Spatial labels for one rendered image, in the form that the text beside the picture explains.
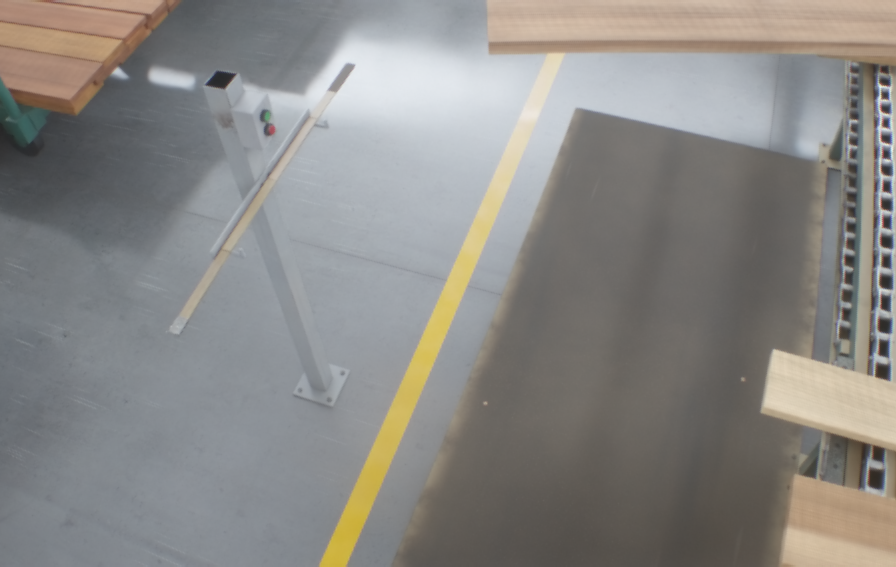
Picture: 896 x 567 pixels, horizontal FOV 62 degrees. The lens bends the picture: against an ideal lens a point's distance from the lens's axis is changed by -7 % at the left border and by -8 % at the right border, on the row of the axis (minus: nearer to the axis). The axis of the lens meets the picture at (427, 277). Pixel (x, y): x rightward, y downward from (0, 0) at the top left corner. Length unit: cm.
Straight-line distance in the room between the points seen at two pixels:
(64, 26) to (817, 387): 324
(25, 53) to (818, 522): 336
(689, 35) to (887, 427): 128
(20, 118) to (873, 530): 321
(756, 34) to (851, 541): 151
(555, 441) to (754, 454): 64
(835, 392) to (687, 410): 97
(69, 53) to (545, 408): 240
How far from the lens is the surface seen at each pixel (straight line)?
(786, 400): 179
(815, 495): 171
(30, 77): 359
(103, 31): 367
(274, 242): 210
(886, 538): 174
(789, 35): 261
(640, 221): 316
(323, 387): 271
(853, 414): 182
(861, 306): 207
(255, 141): 181
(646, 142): 347
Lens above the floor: 235
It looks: 53 degrees down
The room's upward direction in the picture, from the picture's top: 6 degrees counter-clockwise
